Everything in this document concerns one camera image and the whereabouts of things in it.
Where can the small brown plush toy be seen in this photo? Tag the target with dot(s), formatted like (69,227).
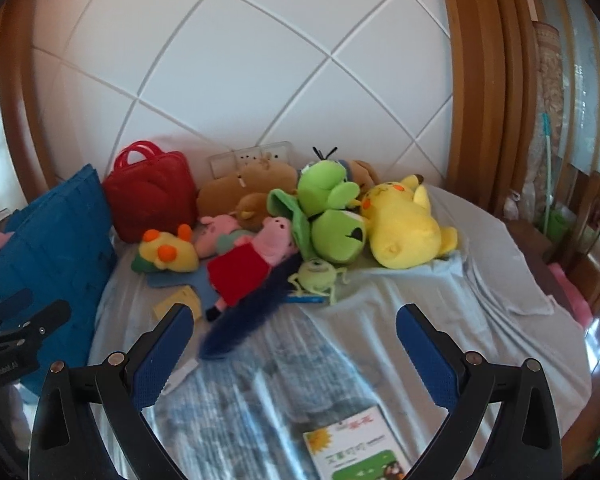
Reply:
(252,210)

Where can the yellow green duck plush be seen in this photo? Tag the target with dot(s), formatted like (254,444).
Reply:
(170,255)

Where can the pink pig plush green dress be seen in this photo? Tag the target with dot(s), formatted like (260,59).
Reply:
(215,232)

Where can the yellow mouse plush toy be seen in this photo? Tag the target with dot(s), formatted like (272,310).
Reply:
(405,230)

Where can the blue thin book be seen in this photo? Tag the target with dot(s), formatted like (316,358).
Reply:
(305,299)

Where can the white wall socket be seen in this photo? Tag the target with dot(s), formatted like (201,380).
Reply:
(249,156)
(277,150)

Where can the small white plastic tool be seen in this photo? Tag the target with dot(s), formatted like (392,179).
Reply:
(182,375)

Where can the green fabric flap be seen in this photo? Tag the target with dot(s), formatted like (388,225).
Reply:
(282,205)

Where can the blue plastic crate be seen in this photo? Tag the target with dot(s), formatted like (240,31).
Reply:
(55,240)

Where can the dark blue furry tail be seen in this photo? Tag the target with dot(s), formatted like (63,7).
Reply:
(240,325)

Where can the large brown capybara plush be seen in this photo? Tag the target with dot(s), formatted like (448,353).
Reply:
(220,200)

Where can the brown dog plush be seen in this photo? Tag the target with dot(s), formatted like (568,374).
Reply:
(365,170)

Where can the green plastic container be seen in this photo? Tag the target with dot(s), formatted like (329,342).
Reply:
(557,224)

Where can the white blue printed tablecloth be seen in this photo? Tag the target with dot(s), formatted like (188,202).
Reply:
(380,335)

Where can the white green picture book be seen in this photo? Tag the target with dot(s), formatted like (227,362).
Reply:
(360,450)

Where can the small green one-eyed monster plush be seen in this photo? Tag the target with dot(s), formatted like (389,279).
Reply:
(315,275)

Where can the yellow note pad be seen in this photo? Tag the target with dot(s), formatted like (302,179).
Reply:
(177,302)

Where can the light blue flat plastic piece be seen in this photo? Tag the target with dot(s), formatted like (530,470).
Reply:
(200,280)

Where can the patterned rolled rug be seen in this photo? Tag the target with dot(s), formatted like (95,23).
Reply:
(550,85)

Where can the white wall switch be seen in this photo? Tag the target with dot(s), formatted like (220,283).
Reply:
(222,164)

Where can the green plush with black antennae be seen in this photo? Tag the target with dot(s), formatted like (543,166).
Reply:
(330,230)

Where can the pink cloth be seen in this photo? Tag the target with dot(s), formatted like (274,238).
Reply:
(572,295)

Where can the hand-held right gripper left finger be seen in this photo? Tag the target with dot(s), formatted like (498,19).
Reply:
(162,360)

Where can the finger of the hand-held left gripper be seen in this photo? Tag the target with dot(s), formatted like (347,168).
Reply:
(7,310)
(50,317)

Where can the pink pig plush red dress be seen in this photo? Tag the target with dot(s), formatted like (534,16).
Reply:
(237,270)

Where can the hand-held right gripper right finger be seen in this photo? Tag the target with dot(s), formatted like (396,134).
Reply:
(425,355)

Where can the red plastic carry case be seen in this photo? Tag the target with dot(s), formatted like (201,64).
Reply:
(150,195)

